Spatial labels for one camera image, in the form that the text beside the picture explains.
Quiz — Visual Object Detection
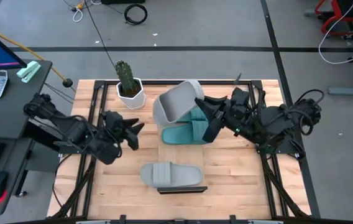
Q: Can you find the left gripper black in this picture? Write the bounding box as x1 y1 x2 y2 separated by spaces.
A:
113 117 145 152

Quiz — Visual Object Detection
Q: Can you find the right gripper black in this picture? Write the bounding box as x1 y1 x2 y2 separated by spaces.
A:
194 95 255 144

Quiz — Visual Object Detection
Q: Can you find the teal slide sandal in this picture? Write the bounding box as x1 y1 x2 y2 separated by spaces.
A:
176 105 210 123
161 119 211 146

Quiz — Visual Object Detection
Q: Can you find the grey slide sandal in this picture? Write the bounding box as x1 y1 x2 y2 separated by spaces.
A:
139 161 204 189
152 79 206 127

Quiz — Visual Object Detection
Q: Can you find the white hexagonal plant pot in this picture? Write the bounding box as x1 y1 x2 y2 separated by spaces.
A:
116 77 147 111

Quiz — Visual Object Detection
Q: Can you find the green cactus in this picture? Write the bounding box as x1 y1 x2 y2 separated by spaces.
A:
114 60 137 95

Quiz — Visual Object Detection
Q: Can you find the mint green stapler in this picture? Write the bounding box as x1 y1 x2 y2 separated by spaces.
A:
16 60 42 84

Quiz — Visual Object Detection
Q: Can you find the black desk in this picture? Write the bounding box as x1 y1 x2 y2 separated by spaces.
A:
0 58 53 217

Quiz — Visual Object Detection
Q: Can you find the grey table foot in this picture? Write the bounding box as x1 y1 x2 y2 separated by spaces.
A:
328 73 353 97

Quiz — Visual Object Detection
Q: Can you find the red chair base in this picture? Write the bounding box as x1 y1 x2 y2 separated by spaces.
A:
303 0 353 40

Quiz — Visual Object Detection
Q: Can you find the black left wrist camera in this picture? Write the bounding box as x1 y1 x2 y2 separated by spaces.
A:
102 110 124 132

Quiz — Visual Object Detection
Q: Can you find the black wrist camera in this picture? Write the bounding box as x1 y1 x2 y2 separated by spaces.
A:
229 86 251 107
102 110 124 132

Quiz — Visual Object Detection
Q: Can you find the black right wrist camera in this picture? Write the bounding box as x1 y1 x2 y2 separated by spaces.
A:
229 86 251 107

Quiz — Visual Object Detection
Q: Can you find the black table frame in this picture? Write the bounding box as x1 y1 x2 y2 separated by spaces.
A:
47 79 322 224

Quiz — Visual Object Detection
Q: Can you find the wooden shelf with black frame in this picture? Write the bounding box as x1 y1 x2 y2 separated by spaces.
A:
157 123 209 195

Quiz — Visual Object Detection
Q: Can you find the long black cable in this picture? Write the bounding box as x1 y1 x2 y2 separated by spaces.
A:
83 0 117 70

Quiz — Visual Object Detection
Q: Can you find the coiled black cable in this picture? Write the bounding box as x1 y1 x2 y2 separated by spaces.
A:
123 3 149 26

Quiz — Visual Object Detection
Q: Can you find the short white cable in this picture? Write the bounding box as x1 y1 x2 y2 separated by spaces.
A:
71 6 85 23

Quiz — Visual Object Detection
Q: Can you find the long white cable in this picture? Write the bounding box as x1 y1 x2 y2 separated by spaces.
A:
318 0 353 65

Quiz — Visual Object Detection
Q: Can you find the yellow cable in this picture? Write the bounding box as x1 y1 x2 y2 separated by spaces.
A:
0 24 76 93

